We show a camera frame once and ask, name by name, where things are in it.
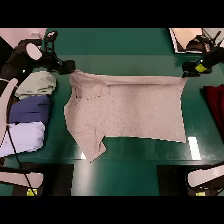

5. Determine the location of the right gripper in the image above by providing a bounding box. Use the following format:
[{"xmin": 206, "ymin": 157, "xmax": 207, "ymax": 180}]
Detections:
[{"xmin": 181, "ymin": 60, "xmax": 212, "ymax": 79}]

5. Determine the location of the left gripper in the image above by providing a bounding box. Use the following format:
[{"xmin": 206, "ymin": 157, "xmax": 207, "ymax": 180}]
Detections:
[{"xmin": 59, "ymin": 59, "xmax": 76, "ymax": 75}]

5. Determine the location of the beige garment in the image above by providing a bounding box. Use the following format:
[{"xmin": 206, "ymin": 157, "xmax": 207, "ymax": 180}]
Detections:
[{"xmin": 14, "ymin": 71, "xmax": 58, "ymax": 101}]

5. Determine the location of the pink-grey T-shirt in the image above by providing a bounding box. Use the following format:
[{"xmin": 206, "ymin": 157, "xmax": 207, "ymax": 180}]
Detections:
[{"xmin": 63, "ymin": 69, "xmax": 189, "ymax": 164}]

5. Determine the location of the white garment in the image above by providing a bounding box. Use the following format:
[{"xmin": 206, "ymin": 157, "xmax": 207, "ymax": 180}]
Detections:
[{"xmin": 0, "ymin": 121, "xmax": 46, "ymax": 158}]

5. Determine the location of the purple garment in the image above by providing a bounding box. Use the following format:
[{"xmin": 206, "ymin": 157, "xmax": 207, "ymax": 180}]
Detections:
[{"xmin": 7, "ymin": 95, "xmax": 52, "ymax": 125}]

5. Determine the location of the red garment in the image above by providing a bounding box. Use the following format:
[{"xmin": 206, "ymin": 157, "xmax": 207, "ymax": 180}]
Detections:
[{"xmin": 203, "ymin": 84, "xmax": 224, "ymax": 145}]

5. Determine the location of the black cable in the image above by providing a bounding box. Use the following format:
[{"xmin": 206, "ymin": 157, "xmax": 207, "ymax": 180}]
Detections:
[{"xmin": 5, "ymin": 123, "xmax": 36, "ymax": 197}]

